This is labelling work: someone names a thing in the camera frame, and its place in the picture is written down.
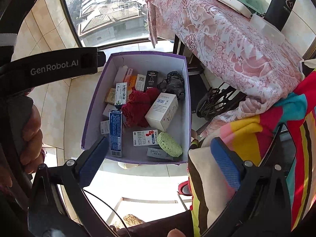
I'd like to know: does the blue toothpaste box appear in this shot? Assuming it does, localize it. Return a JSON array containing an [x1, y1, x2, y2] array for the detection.
[[109, 110, 123, 157]]

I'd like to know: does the green oval sponge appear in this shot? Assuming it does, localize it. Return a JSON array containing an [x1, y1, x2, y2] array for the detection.
[[157, 132, 183, 157]]

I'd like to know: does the white cardboard box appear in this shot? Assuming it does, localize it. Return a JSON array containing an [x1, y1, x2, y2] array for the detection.
[[145, 93, 178, 132]]

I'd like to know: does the left hand pink glove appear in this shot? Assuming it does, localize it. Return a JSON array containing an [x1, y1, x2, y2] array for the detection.
[[20, 105, 45, 174]]

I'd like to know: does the striped colourful tablecloth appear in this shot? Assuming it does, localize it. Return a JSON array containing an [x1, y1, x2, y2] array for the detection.
[[188, 72, 315, 236]]

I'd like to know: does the white text medicine box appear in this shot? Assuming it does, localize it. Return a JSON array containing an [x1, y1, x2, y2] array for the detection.
[[100, 120, 110, 135]]

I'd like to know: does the small white square box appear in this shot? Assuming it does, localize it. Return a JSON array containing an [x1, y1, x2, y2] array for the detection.
[[102, 104, 117, 118]]

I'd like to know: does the white red medicine box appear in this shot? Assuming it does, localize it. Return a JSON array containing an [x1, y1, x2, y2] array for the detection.
[[132, 130, 159, 147]]

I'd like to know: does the grey small box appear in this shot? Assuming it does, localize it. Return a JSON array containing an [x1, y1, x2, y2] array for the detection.
[[147, 147, 174, 161]]

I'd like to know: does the yellow green small box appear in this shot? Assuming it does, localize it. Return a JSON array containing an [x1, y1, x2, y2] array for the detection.
[[104, 88, 116, 105]]

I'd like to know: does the red knitted cloth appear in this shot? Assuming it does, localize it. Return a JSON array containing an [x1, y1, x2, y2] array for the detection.
[[122, 88, 160, 128]]

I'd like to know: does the white green medicine box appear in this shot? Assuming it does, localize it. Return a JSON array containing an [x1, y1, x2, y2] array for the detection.
[[115, 82, 127, 106]]

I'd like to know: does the purple storage box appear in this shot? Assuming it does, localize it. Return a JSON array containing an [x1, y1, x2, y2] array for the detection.
[[81, 51, 191, 164]]

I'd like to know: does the white tall box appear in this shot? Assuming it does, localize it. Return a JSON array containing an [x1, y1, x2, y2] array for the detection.
[[114, 65, 128, 85]]

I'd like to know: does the orange small box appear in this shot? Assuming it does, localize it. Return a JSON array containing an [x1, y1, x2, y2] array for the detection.
[[123, 68, 137, 90]]

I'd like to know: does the white QR code box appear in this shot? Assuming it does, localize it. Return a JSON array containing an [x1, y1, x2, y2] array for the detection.
[[134, 74, 146, 91]]

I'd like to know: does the pink lace tablecloth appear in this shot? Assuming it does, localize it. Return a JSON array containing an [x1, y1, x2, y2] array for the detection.
[[145, 0, 303, 137]]

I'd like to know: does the black small box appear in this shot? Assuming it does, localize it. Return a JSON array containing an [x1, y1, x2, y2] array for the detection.
[[144, 71, 159, 92]]

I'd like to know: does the clear plastic container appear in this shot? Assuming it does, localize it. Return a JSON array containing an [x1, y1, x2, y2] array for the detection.
[[250, 14, 285, 45]]

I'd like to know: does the red white stapler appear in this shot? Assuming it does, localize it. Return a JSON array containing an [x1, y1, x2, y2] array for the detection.
[[218, 0, 252, 18]]

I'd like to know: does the black thermos bottle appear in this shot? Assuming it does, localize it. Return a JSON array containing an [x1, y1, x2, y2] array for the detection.
[[264, 0, 296, 32]]

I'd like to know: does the black wire basket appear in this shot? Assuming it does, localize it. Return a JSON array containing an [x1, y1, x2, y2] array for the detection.
[[196, 82, 246, 121]]

